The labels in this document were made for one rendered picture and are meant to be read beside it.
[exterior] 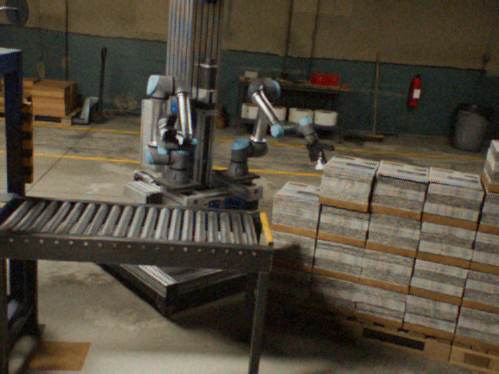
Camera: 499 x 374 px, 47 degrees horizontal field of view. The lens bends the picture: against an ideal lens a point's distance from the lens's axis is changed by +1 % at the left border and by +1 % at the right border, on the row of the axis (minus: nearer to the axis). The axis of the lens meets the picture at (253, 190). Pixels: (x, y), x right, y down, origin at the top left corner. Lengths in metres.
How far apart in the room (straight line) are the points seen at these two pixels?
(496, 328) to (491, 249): 0.47
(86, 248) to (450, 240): 1.97
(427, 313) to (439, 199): 0.70
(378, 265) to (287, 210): 0.63
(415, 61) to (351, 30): 1.25
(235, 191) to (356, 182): 0.91
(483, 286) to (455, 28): 7.61
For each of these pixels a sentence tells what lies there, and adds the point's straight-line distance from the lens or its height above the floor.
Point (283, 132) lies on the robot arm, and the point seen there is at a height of 1.20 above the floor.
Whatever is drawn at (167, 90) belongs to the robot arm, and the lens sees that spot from 3.42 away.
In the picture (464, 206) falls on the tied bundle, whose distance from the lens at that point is 3.36.
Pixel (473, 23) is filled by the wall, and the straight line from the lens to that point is 10.82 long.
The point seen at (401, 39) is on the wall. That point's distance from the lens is 10.38.
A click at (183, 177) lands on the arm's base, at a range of 3.54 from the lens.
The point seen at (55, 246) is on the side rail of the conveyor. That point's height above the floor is 0.75.
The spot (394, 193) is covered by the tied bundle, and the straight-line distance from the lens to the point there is 3.35.
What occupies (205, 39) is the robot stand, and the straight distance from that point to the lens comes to 3.71.
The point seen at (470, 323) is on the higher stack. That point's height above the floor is 0.28.
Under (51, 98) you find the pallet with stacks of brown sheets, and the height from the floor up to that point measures 0.39.
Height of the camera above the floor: 1.84
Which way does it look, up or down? 17 degrees down
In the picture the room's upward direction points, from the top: 6 degrees clockwise
